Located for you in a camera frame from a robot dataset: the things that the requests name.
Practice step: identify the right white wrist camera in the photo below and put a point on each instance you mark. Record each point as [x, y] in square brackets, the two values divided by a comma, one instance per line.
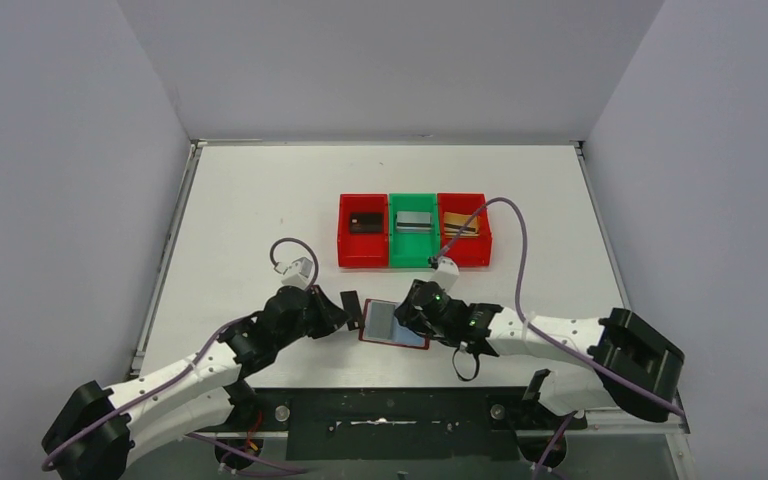
[445, 273]

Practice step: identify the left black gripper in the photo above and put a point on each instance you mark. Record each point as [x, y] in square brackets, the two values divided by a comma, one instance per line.
[330, 315]

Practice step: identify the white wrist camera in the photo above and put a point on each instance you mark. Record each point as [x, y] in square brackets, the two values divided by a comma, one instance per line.
[445, 273]
[298, 273]

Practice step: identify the red bin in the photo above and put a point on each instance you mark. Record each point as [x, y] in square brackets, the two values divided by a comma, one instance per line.
[473, 252]
[362, 251]

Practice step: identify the black credit card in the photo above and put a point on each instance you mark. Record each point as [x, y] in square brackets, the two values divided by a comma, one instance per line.
[366, 223]

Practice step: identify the red leather card holder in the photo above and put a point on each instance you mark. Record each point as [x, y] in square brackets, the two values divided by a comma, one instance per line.
[380, 326]

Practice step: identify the left red bin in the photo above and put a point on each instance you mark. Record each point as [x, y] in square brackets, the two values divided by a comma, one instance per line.
[362, 251]

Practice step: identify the dark grey card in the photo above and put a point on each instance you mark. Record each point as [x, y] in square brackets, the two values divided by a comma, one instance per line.
[351, 305]

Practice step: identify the right red bin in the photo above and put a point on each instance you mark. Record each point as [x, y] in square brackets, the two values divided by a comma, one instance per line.
[473, 252]

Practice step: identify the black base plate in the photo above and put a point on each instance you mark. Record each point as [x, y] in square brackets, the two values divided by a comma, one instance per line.
[495, 423]

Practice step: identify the gold credit card in bin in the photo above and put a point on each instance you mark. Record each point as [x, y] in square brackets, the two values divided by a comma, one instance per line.
[467, 232]

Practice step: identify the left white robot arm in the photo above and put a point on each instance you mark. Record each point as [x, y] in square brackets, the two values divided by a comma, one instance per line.
[101, 431]

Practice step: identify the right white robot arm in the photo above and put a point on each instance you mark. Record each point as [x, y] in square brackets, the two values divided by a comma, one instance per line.
[619, 360]

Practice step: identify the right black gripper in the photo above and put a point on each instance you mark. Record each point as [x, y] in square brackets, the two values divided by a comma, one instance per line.
[408, 314]

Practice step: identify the green middle bin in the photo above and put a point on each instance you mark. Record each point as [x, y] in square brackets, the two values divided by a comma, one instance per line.
[413, 250]

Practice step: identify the silver credit card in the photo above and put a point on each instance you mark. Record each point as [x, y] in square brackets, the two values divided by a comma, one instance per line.
[413, 221]

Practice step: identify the gold VIP card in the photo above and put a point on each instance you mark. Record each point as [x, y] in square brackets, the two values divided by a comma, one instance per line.
[454, 221]

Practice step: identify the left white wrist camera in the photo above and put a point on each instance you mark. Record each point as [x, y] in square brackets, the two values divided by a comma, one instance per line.
[298, 273]

